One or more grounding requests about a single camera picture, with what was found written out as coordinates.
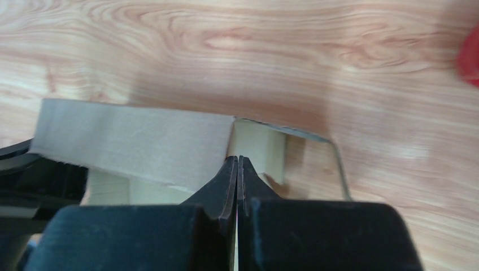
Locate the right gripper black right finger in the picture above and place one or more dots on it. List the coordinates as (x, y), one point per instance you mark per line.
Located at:
(283, 234)

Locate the red toy pepper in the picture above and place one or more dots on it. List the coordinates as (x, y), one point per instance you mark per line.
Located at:
(467, 59)

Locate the cardboard sheet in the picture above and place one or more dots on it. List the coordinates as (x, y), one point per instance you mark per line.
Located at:
(139, 155)

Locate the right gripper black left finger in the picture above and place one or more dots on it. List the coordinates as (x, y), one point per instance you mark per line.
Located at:
(197, 234)

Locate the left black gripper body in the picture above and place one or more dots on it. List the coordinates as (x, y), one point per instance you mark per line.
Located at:
(33, 190)

